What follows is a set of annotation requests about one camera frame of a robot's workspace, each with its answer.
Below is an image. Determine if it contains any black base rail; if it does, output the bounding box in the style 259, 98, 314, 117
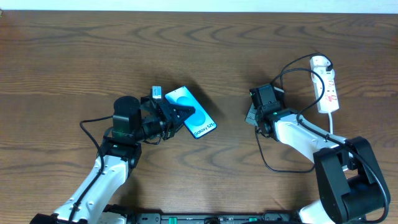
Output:
102, 205, 302, 224

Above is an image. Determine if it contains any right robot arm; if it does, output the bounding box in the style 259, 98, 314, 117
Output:
249, 85, 391, 223

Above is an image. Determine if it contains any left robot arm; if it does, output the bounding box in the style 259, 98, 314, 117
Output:
31, 96, 195, 223

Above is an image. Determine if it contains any white USB charger adapter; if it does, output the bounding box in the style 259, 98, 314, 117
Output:
310, 55, 331, 70

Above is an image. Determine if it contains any blue Samsung Galaxy smartphone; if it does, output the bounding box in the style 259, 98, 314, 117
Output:
164, 85, 218, 140

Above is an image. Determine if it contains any black USB charging cable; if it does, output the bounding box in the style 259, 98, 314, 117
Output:
254, 52, 334, 174

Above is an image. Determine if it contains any black left camera cable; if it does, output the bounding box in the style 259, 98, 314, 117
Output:
67, 115, 114, 224

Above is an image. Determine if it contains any white power strip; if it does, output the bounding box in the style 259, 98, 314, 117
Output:
311, 67, 339, 114

